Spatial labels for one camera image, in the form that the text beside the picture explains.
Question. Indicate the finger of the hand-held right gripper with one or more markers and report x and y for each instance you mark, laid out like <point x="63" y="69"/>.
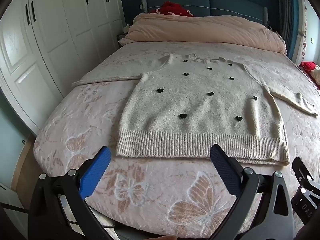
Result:
<point x="301" y="172"/>

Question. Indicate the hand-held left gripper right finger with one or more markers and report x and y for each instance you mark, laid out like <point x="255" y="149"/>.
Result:
<point x="225" y="171"/>

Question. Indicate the pink butterfly printed bed blanket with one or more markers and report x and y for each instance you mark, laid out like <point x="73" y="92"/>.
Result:
<point x="140" y="187"/>

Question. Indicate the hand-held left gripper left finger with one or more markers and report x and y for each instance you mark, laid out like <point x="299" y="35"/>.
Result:
<point x="96" y="172"/>

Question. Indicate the red cloth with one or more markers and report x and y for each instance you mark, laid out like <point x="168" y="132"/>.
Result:
<point x="175" y="8"/>

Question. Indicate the white wardrobe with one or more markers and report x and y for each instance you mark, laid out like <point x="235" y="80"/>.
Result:
<point x="57" y="35"/>

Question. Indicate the cream sweater with black hearts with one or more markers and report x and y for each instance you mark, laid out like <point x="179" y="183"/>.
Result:
<point x="197" y="105"/>

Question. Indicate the pink duvet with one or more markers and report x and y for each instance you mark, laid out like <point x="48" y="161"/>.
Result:
<point x="200" y="28"/>

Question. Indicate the dark nightstand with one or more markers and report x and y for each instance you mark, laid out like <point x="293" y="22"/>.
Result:
<point x="122" y="38"/>

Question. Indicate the red plush toy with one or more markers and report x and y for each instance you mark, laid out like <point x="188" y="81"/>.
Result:
<point x="310" y="67"/>

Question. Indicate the blue padded headboard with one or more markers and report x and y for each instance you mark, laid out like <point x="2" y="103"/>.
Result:
<point x="212" y="1"/>

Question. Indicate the grey blue curtain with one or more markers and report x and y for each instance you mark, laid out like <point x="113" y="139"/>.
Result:
<point x="285" y="17"/>

